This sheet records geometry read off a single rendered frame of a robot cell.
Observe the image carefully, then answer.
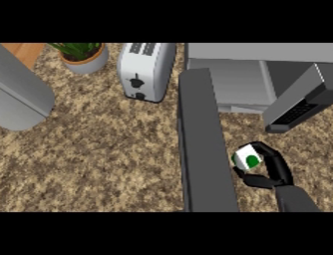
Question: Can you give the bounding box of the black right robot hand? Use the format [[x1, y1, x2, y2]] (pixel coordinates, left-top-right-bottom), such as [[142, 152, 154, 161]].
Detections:
[[231, 140, 295, 190]]

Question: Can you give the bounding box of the white and green milk carton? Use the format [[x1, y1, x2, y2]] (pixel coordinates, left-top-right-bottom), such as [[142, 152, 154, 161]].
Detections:
[[230, 143, 264, 171]]

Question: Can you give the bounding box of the dark grey microwave door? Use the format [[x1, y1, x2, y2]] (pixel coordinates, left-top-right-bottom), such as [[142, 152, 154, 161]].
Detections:
[[175, 68, 242, 213]]

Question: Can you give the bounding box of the grey microwave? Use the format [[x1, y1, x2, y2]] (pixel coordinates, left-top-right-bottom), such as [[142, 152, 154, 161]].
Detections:
[[182, 43, 333, 134]]

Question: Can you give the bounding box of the silver toaster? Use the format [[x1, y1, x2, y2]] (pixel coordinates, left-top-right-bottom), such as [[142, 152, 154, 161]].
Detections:
[[117, 43, 178, 104]]

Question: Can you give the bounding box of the potted green plant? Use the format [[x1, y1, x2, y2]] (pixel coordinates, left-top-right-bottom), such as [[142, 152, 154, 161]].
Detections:
[[46, 43, 111, 75]]

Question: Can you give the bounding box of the grey rounded appliance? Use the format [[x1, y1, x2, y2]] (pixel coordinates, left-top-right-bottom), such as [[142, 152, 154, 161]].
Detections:
[[0, 43, 58, 131]]

